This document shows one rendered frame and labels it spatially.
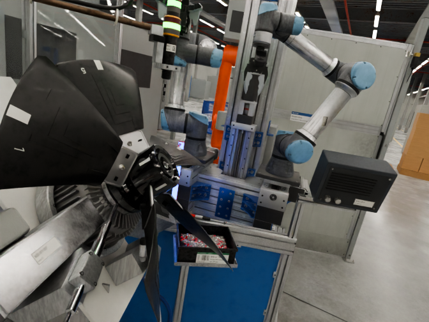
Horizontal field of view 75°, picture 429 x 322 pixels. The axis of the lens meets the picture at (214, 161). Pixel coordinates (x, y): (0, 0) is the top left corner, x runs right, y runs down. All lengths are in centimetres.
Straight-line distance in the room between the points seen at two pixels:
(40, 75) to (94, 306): 52
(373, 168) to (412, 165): 760
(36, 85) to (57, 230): 26
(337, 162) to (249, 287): 70
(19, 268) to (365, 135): 263
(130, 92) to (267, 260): 92
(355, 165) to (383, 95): 169
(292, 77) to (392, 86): 83
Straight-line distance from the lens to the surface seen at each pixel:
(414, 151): 874
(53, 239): 60
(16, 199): 75
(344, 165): 115
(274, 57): 166
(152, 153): 67
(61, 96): 56
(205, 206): 161
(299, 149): 132
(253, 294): 145
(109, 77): 85
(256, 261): 135
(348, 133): 274
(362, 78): 140
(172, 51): 77
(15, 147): 51
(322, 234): 300
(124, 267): 82
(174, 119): 153
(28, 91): 53
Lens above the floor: 144
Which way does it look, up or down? 15 degrees down
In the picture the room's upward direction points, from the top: 10 degrees clockwise
